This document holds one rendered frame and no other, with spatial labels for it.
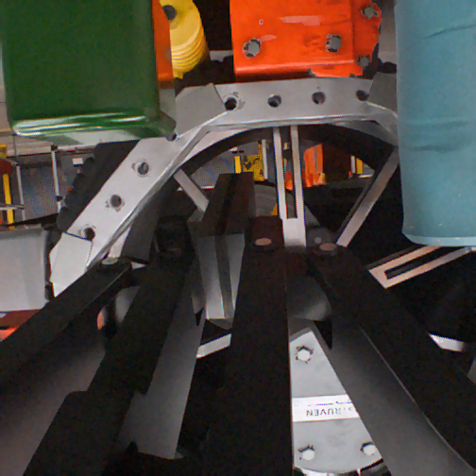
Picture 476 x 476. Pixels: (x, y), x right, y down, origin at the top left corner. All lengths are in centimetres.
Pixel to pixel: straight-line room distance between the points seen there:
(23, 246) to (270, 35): 66
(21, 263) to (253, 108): 63
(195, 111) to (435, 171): 24
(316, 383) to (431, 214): 16
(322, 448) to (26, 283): 72
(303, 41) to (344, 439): 36
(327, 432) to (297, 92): 32
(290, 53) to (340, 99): 7
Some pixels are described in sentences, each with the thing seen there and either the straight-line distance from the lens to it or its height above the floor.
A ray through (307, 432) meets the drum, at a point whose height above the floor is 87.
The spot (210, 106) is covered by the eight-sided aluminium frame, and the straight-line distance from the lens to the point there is 49.
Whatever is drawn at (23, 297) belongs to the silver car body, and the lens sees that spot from 100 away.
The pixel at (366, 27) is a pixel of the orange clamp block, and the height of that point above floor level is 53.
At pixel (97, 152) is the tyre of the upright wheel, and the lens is 59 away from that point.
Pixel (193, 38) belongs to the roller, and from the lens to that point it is 51.
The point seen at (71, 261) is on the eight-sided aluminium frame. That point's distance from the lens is 52.
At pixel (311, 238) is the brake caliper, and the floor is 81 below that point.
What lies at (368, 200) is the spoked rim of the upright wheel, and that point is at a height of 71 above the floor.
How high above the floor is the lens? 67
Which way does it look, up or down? 7 degrees up
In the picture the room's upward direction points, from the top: 176 degrees clockwise
